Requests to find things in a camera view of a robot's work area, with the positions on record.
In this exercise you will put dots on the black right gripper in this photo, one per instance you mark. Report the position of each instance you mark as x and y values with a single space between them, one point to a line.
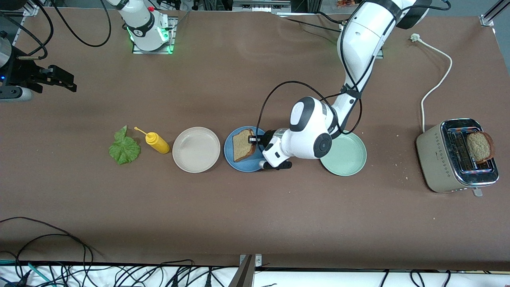
24 74

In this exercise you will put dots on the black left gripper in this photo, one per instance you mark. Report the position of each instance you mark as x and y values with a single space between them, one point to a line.
264 140

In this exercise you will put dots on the brown bread slice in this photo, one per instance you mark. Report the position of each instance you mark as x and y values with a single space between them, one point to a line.
480 147
242 147

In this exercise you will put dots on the yellow mustard squeeze bottle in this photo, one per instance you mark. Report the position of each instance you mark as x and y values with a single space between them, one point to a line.
159 144

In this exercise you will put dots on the green lettuce leaf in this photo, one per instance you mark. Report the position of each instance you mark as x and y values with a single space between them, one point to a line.
124 149

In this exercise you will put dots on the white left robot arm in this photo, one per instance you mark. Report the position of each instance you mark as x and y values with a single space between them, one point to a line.
358 40

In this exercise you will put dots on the blue round plate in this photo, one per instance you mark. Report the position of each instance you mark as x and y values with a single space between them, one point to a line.
229 159

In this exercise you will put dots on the beige round plate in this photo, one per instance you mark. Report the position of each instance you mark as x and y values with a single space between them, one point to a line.
196 150

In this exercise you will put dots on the mint green round plate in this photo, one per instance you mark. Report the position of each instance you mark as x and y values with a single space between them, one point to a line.
348 159

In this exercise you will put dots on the white shelf below table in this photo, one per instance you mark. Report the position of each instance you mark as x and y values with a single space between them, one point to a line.
318 279

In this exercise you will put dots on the beige chrome toaster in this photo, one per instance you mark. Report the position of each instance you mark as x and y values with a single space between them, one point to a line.
436 159

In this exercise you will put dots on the aluminium corner profile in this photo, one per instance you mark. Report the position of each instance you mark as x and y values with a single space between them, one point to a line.
488 18

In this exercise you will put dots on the aluminium side rail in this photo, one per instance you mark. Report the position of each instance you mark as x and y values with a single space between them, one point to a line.
22 24

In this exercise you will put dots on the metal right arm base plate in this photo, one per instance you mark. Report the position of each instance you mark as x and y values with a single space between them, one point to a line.
172 36

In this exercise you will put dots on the aluminium frame bar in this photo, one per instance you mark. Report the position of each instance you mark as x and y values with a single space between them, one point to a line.
261 4

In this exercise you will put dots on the metal table edge bracket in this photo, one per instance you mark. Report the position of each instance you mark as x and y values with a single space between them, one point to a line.
247 275

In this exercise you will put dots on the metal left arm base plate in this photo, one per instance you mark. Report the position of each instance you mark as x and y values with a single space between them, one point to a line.
380 54

